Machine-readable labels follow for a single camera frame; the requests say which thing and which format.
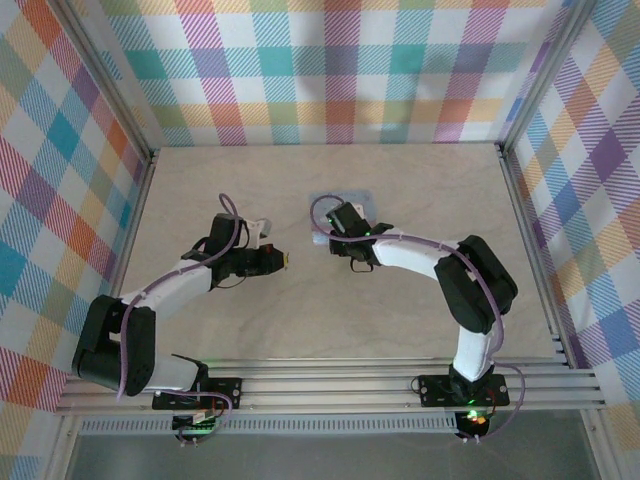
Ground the left controller circuit board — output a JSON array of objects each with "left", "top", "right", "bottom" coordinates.
[{"left": 172, "top": 412, "right": 222, "bottom": 437}]

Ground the controller circuit board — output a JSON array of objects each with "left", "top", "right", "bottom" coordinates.
[
  {"left": 458, "top": 408, "right": 494, "bottom": 432},
  {"left": 172, "top": 412, "right": 222, "bottom": 437}
]

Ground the right controller circuit board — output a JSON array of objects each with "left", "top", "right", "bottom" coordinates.
[{"left": 458, "top": 408, "right": 494, "bottom": 432}]

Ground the aluminium left side rail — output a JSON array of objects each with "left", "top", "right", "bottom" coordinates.
[{"left": 84, "top": 148, "right": 160, "bottom": 374}]

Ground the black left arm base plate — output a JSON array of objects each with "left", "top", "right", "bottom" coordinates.
[{"left": 151, "top": 377, "right": 244, "bottom": 412}]

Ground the aluminium front frame rail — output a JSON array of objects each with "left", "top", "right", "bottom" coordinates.
[{"left": 53, "top": 357, "right": 607, "bottom": 415}]

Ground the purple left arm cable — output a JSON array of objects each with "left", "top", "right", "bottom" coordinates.
[{"left": 115, "top": 193, "right": 251, "bottom": 427}]

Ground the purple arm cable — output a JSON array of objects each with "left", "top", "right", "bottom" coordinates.
[
  {"left": 115, "top": 193, "right": 251, "bottom": 427},
  {"left": 309, "top": 194, "right": 527, "bottom": 442}
]

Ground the grey slotted cable duct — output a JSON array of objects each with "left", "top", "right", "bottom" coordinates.
[{"left": 79, "top": 412, "right": 459, "bottom": 437}]

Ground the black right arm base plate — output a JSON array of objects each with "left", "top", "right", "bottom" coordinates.
[{"left": 418, "top": 373, "right": 511, "bottom": 408}]

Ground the aluminium right side rail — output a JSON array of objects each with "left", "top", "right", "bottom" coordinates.
[{"left": 494, "top": 143, "right": 576, "bottom": 371}]

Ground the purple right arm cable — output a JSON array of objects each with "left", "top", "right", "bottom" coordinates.
[{"left": 309, "top": 194, "right": 527, "bottom": 442}]

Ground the aluminium left frame post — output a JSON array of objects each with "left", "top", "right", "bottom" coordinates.
[{"left": 55, "top": 0, "right": 159, "bottom": 157}]

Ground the aluminium frame post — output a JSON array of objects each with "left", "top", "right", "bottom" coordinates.
[
  {"left": 498, "top": 0, "right": 599, "bottom": 151},
  {"left": 55, "top": 0, "right": 159, "bottom": 157}
]

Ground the aluminium right frame post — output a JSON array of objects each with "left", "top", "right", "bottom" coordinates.
[{"left": 498, "top": 0, "right": 599, "bottom": 151}]

